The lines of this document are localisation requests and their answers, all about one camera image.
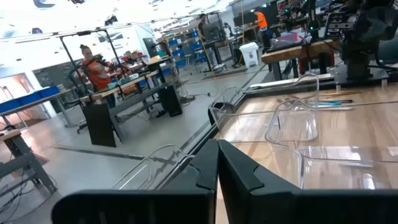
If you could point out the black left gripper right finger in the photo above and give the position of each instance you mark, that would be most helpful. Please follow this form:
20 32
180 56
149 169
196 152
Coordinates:
295 208

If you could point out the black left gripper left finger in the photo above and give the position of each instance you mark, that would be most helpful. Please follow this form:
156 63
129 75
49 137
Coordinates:
140 208

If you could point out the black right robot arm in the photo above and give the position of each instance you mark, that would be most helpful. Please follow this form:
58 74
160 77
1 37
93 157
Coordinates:
357 59

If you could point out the black computer tower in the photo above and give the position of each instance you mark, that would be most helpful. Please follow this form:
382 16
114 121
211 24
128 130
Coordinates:
170 101

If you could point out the wooden top workbench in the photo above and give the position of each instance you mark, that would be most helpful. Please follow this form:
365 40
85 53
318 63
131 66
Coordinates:
124 84
289 53

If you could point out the person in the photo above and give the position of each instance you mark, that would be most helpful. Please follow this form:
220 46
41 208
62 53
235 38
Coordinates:
261 21
202 29
98 77

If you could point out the blue storage bin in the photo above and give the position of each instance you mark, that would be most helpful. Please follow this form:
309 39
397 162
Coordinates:
9 105
49 91
29 99

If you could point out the white trash bin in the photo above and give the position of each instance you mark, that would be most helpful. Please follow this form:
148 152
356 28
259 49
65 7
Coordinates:
248 56

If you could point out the shelf with blue bins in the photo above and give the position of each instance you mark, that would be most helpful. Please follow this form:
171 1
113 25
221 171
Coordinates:
178 53

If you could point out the grey metal bench frame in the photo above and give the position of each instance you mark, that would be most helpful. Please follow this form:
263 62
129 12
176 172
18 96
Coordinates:
34 168

